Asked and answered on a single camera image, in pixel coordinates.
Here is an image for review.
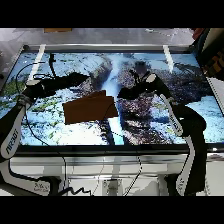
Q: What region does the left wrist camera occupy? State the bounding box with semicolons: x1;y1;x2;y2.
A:
48;52;59;81

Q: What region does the black cable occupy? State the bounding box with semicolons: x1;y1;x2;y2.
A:
14;60;52;98
23;109;95;197

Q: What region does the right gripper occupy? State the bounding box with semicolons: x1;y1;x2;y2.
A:
116;85;141;101

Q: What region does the brown garment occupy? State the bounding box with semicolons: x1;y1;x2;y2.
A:
61;89;120;126

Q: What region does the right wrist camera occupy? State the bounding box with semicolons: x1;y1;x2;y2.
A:
132;60;151;85

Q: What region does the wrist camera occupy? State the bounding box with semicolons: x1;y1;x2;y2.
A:
48;52;59;81
132;60;151;85

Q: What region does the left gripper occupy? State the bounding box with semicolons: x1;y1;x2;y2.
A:
64;72;91;89

